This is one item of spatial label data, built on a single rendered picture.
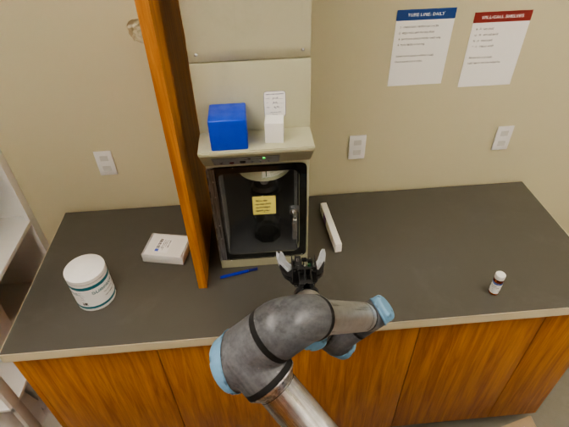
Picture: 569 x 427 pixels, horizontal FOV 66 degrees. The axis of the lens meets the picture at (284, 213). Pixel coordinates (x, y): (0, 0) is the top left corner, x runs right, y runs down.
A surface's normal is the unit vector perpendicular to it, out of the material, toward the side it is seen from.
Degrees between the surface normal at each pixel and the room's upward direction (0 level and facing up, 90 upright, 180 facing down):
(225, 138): 90
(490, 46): 90
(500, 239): 0
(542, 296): 0
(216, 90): 90
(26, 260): 90
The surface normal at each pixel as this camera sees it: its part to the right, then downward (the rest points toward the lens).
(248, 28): 0.08, 0.64
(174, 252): -0.02, -0.77
